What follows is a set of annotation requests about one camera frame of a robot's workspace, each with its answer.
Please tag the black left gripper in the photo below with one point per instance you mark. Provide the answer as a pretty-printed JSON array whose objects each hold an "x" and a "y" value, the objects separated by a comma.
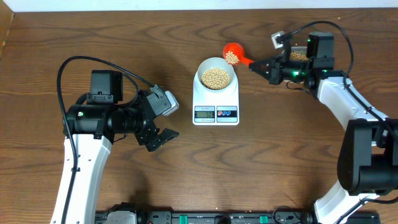
[{"x": 145, "y": 135}]

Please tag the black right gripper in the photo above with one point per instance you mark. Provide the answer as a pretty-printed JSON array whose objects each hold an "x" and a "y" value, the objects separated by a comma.
[{"x": 274, "y": 74}]

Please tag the soybeans in grey bowl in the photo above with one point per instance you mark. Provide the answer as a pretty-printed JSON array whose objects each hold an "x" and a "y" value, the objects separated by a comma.
[{"x": 215, "y": 78}]

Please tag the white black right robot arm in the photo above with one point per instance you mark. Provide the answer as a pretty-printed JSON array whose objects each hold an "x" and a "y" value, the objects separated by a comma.
[{"x": 367, "y": 163}]

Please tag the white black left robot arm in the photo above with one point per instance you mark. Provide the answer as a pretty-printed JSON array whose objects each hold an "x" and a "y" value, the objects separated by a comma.
[{"x": 90, "y": 128}]

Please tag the clear container of soybeans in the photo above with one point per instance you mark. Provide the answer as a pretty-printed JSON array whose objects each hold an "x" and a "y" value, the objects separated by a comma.
[{"x": 298, "y": 54}]

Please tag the red plastic measuring scoop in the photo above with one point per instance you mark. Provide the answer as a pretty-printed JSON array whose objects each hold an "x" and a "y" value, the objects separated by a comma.
[{"x": 234, "y": 54}]

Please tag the white digital kitchen scale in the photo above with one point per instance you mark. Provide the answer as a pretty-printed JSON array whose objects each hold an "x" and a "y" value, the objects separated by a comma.
[{"x": 213, "y": 108}]

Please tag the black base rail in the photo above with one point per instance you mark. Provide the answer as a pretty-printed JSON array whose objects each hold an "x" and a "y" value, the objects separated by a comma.
[{"x": 128, "y": 213}]

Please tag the grey plastic bowl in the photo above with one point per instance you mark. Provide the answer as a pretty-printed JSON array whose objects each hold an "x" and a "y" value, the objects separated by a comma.
[{"x": 215, "y": 62}]

